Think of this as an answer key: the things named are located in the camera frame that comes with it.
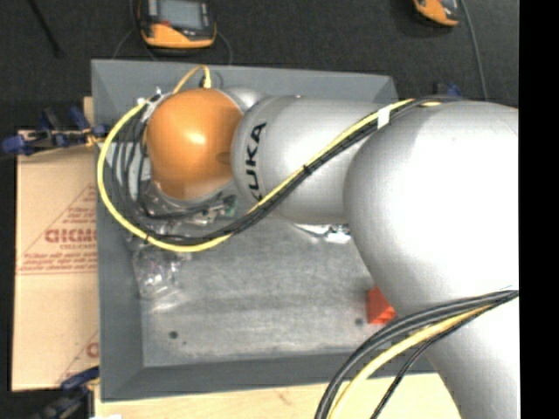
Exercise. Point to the clear plastic bottle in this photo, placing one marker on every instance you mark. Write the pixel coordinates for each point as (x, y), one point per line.
(157, 269)

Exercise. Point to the grey metal bin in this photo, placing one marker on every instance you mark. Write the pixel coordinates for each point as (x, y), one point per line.
(262, 286)

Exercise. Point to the brown cardboard board, red print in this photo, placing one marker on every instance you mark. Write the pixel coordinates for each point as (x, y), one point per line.
(52, 304)

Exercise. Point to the orange block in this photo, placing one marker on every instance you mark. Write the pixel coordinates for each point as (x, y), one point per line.
(378, 307)

